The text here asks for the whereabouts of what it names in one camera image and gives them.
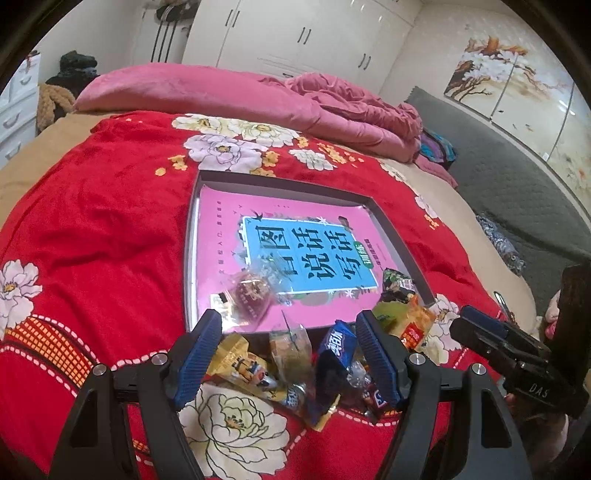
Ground clear pastry packet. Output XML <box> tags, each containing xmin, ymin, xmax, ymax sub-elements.
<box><xmin>269</xmin><ymin>323</ymin><xmax>315</xmax><ymax>385</ymax></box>

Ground grey padded headboard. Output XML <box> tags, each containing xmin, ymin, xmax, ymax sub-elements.
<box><xmin>402</xmin><ymin>85</ymin><xmax>591</xmax><ymax>296</ymax></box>

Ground long pink pillow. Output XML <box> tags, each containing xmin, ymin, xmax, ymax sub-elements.
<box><xmin>74</xmin><ymin>65</ymin><xmax>324</xmax><ymax>137</ymax></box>

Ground orange snack packet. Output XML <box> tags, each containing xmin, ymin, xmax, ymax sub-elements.
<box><xmin>374</xmin><ymin>295</ymin><xmax>437</xmax><ymax>352</ymax></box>

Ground red floral blanket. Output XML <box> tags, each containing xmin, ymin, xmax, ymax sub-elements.
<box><xmin>0</xmin><ymin>113</ymin><xmax>513</xmax><ymax>480</ymax></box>

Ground clear wrapped snack packet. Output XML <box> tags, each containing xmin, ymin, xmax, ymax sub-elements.
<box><xmin>228</xmin><ymin>270</ymin><xmax>274</xmax><ymax>324</ymax></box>

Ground blue snack packet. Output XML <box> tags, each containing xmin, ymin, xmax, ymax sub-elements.
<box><xmin>305</xmin><ymin>319</ymin><xmax>370</xmax><ymax>432</ymax></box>

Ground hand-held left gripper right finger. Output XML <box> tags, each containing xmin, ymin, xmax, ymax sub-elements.
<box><xmin>355</xmin><ymin>310</ymin><xmax>532</xmax><ymax>480</ymax></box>

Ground dark plush toy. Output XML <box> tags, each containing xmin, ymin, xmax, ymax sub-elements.
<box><xmin>46</xmin><ymin>51</ymin><xmax>100</xmax><ymax>88</ymax></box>

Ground small dark candy packet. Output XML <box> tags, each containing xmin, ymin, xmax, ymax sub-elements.
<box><xmin>360</xmin><ymin>388</ymin><xmax>393</xmax><ymax>416</ymax></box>

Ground crumpled pink quilt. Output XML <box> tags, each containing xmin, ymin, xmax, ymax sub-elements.
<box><xmin>284</xmin><ymin>73</ymin><xmax>458</xmax><ymax>186</ymax></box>

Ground white drawer cabinet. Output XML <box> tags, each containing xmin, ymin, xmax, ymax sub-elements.
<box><xmin>0</xmin><ymin>51</ymin><xmax>40</xmax><ymax>160</ymax></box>

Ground yellow snack packet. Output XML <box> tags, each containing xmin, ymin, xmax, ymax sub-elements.
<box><xmin>205</xmin><ymin>333</ymin><xmax>305</xmax><ymax>409</ymax></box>

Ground pink book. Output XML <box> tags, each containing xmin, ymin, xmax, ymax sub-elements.
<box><xmin>194</xmin><ymin>185</ymin><xmax>428</xmax><ymax>330</ymax></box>

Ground pink soft toy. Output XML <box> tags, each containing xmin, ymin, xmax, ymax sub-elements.
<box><xmin>538</xmin><ymin>295</ymin><xmax>561</xmax><ymax>342</ymax></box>

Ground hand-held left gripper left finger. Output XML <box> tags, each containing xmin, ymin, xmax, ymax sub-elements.
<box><xmin>48</xmin><ymin>308</ymin><xmax>223</xmax><ymax>480</ymax></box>

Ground small clear wrapped candy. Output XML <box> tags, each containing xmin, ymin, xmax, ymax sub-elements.
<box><xmin>346</xmin><ymin>360</ymin><xmax>376</xmax><ymax>393</ymax></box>

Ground white wardrobe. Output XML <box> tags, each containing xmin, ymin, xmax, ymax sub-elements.
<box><xmin>182</xmin><ymin>0</ymin><xmax>423</xmax><ymax>95</ymax></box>

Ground hanging bags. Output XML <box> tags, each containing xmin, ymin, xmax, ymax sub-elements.
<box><xmin>154</xmin><ymin>2</ymin><xmax>185</xmax><ymax>24</ymax></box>

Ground shallow grey box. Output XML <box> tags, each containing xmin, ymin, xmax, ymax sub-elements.
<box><xmin>184</xmin><ymin>170</ymin><xmax>437</xmax><ymax>333</ymax></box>

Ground brown knitted toy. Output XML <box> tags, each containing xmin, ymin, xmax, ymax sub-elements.
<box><xmin>37</xmin><ymin>83</ymin><xmax>77</xmax><ymax>130</ymax></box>

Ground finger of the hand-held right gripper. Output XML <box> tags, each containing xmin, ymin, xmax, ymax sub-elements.
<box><xmin>461</xmin><ymin>305</ymin><xmax>532</xmax><ymax>344</ymax></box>
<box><xmin>450</xmin><ymin>318</ymin><xmax>520</xmax><ymax>370</ymax></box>

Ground colourful cloth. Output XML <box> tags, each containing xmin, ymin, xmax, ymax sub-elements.
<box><xmin>418</xmin><ymin>129</ymin><xmax>458</xmax><ymax>164</ymax></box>

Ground green and black snack packet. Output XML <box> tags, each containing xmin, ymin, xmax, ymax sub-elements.
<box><xmin>379</xmin><ymin>268</ymin><xmax>419</xmax><ymax>305</ymax></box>

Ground blue patterned cloth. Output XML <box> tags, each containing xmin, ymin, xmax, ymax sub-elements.
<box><xmin>475</xmin><ymin>213</ymin><xmax>527</xmax><ymax>278</ymax></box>

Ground white door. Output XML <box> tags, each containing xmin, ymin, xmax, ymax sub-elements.
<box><xmin>127</xmin><ymin>0</ymin><xmax>197</xmax><ymax>77</ymax></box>

